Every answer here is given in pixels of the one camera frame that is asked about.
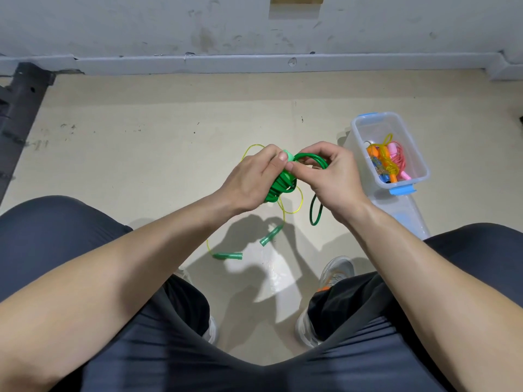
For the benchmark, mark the black metal rack frame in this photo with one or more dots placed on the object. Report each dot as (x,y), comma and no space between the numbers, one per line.
(18,110)

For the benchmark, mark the person's left forearm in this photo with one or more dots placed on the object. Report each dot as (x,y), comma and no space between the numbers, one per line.
(82,290)

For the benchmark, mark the person's right hand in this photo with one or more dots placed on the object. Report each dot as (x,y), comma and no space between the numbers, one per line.
(333,179)

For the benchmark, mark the black shorts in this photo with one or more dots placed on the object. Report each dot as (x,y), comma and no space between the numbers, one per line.
(41,232)

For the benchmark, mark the grey left shoe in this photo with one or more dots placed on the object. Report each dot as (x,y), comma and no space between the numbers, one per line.
(211,330)

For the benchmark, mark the clear plastic box lid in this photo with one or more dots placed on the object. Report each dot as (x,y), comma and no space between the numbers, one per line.
(408,216)

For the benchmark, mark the person's right forearm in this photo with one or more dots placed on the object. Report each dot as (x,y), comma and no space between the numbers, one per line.
(441,298)

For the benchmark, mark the grey right shoe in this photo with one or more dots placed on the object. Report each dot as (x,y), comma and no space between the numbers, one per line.
(335,269)

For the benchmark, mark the person's left hand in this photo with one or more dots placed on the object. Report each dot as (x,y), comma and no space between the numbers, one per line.
(249,182)

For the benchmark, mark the grey shoe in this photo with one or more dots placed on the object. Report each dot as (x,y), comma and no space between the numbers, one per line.
(211,330)
(335,269)

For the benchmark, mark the clear storage box blue latches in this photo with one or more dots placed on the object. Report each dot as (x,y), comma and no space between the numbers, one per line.
(368,126)

